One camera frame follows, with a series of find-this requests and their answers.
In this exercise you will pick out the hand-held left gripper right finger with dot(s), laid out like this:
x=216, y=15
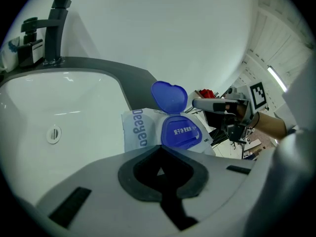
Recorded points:
x=222, y=194

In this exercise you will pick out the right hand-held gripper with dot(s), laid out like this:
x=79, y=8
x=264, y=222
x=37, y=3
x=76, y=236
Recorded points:
x=256, y=95

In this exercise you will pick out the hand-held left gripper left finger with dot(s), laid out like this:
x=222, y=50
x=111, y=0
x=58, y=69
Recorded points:
x=98, y=181

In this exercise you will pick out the white wet wipes pack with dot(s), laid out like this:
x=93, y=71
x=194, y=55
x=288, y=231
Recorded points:
x=177, y=132

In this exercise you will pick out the person's right forearm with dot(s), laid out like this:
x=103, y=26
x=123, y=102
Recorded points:
x=271, y=126

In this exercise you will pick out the red bag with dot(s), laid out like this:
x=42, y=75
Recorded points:
x=206, y=93

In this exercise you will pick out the round sink drain cover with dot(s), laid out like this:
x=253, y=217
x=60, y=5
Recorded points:
x=53, y=134

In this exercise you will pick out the ceiling tube light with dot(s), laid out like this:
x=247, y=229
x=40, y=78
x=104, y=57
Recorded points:
x=277, y=79

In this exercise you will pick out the white sink basin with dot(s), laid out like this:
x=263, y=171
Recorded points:
x=74, y=100

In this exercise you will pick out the black dispenser bottle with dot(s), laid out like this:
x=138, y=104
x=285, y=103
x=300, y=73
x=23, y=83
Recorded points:
x=28, y=51

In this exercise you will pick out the white mug blue print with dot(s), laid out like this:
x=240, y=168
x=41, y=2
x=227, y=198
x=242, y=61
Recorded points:
x=11, y=55

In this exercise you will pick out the black faucet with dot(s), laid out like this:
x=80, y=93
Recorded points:
x=55, y=33

